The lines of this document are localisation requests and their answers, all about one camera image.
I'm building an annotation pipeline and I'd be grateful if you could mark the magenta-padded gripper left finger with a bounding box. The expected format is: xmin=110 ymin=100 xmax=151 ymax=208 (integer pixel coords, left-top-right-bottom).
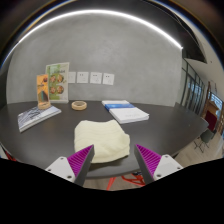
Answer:
xmin=44 ymin=144 xmax=96 ymax=187

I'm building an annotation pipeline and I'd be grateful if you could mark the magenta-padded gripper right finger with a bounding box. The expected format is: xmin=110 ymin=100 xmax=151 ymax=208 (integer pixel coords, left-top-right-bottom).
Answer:
xmin=134 ymin=143 xmax=184 ymax=185

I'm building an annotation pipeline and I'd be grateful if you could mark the cream knitted towel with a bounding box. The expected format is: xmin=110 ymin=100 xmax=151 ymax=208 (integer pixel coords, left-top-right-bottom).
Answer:
xmin=73 ymin=119 xmax=131 ymax=164

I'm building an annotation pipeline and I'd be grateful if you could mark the red metal table leg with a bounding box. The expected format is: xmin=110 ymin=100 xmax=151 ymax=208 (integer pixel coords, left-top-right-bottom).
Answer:
xmin=2 ymin=149 xmax=18 ymax=163
xmin=106 ymin=171 xmax=147 ymax=191

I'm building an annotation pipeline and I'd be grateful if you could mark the dark chair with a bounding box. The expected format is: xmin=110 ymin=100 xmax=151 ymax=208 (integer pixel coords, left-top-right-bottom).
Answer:
xmin=194 ymin=127 xmax=215 ymax=154

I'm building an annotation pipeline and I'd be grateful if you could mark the grey cover magazine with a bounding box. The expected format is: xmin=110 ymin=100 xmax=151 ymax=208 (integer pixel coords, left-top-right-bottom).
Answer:
xmin=17 ymin=104 xmax=63 ymax=133

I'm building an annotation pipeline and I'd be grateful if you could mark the blue and white booklet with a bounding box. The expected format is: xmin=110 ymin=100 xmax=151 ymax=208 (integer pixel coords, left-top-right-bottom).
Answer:
xmin=101 ymin=99 xmax=136 ymax=112

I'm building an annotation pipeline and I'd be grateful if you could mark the orange acrylic sign wooden base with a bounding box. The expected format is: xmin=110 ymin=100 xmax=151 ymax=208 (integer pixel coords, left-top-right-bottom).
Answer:
xmin=35 ymin=73 xmax=52 ymax=110

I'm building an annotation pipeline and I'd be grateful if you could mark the green menu sign stand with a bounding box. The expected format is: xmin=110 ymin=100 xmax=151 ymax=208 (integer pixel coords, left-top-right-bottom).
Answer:
xmin=45 ymin=61 xmax=70 ymax=104

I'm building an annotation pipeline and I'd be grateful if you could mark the black-framed glass partition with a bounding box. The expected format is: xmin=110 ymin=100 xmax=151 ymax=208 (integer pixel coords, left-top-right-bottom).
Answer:
xmin=181 ymin=57 xmax=210 ymax=116

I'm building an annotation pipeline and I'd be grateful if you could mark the curved ceiling light strip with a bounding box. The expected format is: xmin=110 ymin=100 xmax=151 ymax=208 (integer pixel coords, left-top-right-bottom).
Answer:
xmin=0 ymin=8 xmax=184 ymax=68

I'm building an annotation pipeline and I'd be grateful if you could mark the round wooden ring coaster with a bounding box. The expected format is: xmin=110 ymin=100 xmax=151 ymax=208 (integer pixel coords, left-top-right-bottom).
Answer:
xmin=70 ymin=100 xmax=88 ymax=111

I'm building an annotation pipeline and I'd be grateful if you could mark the white wall socket plate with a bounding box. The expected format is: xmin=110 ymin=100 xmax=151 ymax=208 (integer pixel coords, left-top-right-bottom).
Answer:
xmin=102 ymin=72 xmax=115 ymax=86
xmin=89 ymin=71 xmax=103 ymax=85
xmin=76 ymin=71 xmax=90 ymax=84
xmin=67 ymin=71 xmax=77 ymax=84

